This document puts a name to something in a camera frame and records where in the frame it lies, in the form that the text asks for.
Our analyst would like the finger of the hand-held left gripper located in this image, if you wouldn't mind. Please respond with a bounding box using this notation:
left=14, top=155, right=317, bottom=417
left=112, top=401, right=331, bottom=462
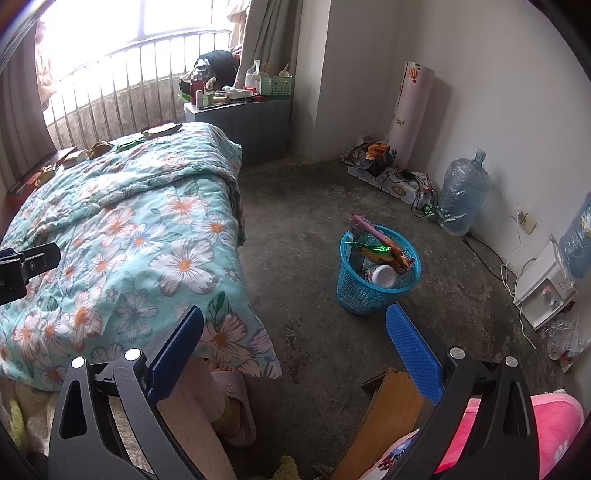
left=0, top=243, right=61, bottom=279
left=0, top=272, right=29, bottom=305

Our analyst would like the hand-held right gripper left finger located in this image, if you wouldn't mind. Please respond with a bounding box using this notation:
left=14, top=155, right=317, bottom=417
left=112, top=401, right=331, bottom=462
left=48, top=305, right=232, bottom=480

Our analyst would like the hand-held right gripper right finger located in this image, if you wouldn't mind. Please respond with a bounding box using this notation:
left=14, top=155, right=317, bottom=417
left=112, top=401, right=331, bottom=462
left=383, top=302, right=541, bottom=480

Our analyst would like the blue plastic wastebasket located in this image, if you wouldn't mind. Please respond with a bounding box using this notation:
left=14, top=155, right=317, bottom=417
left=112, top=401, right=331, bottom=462
left=336, top=224, right=422, bottom=316

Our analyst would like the orange yellow snack wrapper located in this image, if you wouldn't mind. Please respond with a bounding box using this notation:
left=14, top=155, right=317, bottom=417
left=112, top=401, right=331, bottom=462
left=358, top=244, right=415, bottom=273

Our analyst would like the pink packet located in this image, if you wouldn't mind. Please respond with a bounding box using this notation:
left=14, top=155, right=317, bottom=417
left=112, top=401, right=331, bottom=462
left=352, top=213, right=399, bottom=247

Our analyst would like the grey cable box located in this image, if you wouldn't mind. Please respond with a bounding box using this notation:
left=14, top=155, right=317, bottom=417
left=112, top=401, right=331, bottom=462
left=347, top=224, right=370, bottom=264

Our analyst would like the person's leg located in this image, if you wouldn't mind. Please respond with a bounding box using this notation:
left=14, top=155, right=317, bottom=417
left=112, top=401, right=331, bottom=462
left=157, top=355, right=236, bottom=480

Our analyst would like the wooden board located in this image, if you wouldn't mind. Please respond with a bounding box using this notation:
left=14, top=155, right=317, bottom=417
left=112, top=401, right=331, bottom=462
left=330, top=367, right=437, bottom=480

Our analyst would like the pink slipper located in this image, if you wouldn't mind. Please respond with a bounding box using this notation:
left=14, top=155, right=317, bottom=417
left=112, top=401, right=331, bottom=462
left=210, top=369, right=258, bottom=448

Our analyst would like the orange cardboard box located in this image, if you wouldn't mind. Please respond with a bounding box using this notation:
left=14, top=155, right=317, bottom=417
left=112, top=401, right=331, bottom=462
left=7, top=147, right=77, bottom=206

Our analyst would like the cartoon printed cloth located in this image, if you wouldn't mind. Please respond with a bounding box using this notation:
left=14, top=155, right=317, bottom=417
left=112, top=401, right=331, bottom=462
left=362, top=429, right=419, bottom=478

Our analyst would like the floral quilted blanket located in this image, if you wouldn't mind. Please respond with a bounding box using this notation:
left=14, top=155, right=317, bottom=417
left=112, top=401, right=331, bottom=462
left=0, top=122, right=283, bottom=393

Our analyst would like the beige window curtain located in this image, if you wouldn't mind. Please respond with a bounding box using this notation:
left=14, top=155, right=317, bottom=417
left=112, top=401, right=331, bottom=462
left=0, top=41, right=61, bottom=185
left=231, top=0, right=301, bottom=88

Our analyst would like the white water dispenser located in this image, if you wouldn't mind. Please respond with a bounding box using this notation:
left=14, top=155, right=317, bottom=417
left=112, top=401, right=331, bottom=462
left=513, top=242, right=578, bottom=330

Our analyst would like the clear plastic bag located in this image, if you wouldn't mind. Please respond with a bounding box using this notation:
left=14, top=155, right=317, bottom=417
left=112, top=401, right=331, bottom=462
left=540, top=314, right=588, bottom=372

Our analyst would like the pink fleece cloth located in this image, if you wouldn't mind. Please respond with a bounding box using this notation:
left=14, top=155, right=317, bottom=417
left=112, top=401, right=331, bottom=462
left=438, top=390, right=585, bottom=480

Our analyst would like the large clear water jug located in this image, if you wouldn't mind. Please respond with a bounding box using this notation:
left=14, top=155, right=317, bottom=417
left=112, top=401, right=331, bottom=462
left=436, top=148, right=491, bottom=237

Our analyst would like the white flat box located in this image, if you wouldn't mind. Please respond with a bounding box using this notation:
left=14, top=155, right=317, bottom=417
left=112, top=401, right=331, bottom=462
left=348, top=164, right=432, bottom=206

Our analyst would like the brown gold snack packet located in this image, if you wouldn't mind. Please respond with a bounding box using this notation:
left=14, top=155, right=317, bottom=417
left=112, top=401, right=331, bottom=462
left=141, top=122, right=183, bottom=139

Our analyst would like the pale puffy jacket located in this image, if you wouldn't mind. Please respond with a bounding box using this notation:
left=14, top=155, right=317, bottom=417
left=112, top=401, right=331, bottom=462
left=36, top=46, right=57, bottom=109

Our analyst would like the metal window railing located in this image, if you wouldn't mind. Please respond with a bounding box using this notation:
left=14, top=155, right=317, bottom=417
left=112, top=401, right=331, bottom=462
left=44, top=30, right=232, bottom=151

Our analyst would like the blue water jug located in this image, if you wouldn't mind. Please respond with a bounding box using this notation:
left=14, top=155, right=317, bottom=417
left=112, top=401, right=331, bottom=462
left=558, top=191, right=591, bottom=280

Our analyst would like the grey cabinet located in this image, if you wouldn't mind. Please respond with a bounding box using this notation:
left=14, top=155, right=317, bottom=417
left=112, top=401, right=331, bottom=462
left=184, top=99, right=294, bottom=168

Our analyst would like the printed wallpaper roll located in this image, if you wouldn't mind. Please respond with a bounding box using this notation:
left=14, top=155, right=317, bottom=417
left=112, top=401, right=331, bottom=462
left=387, top=61, right=435, bottom=169

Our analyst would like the black bag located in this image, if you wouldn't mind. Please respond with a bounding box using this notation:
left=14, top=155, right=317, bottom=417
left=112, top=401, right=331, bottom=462
left=194, top=50, right=241, bottom=88

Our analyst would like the green plastic basket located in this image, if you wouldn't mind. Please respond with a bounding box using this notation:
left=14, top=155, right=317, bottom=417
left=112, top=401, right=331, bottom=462
left=259, top=75, right=295, bottom=100

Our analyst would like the cream hanging garment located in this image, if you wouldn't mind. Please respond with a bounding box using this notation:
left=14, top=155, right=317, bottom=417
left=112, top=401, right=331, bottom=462
left=225, top=0, right=251, bottom=47

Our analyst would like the white power cable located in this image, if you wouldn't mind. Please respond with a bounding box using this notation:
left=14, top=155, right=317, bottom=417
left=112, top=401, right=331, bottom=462
left=501, top=222, right=540, bottom=349

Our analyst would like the black floor cable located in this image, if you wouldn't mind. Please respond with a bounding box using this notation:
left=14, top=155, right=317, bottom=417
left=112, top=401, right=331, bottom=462
left=462, top=233, right=508, bottom=279

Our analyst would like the wall socket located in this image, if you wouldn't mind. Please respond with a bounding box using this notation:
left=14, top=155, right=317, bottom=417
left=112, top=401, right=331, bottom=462
left=512, top=206, right=539, bottom=234

